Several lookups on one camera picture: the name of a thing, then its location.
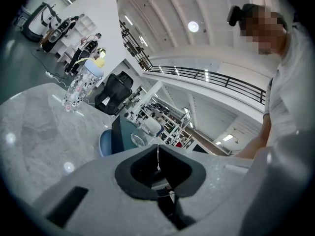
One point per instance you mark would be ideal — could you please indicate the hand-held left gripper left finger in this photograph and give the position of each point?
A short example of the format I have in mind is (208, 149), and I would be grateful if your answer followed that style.
(103, 205)

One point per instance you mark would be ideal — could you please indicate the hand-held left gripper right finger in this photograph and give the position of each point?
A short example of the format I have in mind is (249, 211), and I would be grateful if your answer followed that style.
(216, 193)

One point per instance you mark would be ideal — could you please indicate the person's right forearm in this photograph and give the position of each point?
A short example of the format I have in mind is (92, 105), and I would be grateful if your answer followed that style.
(256, 136)

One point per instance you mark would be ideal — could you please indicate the dark blue square box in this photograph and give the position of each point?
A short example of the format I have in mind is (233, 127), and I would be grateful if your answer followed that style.
(120, 136)

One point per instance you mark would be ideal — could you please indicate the round blue plate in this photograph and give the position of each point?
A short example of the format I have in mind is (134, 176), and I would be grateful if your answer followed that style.
(105, 144)

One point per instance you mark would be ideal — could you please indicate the black office chair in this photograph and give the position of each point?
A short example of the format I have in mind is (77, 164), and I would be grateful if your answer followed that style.
(114, 92)

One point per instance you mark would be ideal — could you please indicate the black metal balcony railing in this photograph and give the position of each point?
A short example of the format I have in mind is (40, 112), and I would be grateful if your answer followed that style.
(209, 76)

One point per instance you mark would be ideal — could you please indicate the patterned water bottle yellow cap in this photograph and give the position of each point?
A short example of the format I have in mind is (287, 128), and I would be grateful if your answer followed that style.
(81, 87)

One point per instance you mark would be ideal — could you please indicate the person's grey striped shirt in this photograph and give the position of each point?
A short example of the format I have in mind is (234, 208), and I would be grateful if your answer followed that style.
(292, 87)

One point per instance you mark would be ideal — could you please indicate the white power strip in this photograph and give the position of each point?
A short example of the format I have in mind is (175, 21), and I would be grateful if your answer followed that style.
(48, 74)

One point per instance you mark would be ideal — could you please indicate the round ceiling lamp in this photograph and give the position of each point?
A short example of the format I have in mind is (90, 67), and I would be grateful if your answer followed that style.
(193, 26)

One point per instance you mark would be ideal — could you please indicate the person's head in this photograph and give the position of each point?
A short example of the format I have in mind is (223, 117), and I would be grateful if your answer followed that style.
(263, 31)

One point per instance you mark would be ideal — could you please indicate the white and black robot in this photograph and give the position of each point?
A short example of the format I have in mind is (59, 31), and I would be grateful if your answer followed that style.
(37, 23)

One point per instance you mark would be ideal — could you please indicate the black head-mounted camera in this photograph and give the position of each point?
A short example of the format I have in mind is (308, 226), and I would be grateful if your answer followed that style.
(235, 15)

